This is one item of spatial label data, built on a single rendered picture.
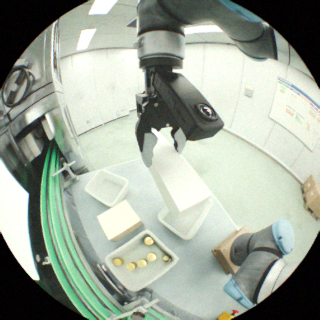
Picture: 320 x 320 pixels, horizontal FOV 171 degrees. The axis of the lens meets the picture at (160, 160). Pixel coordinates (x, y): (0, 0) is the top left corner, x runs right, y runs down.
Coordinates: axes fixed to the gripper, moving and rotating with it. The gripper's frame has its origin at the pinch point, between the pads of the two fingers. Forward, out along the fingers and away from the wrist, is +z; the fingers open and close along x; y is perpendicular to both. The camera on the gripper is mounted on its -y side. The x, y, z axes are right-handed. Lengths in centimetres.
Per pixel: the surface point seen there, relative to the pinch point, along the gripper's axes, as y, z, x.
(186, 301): -46, 34, 9
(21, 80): 42, -42, 60
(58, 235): -6.6, 13.6, 40.2
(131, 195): 15.0, 34.0, 11.2
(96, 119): 329, 76, 80
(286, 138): -19, 32, -345
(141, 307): -30.8, 12.4, 18.4
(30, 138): 49, -5, 76
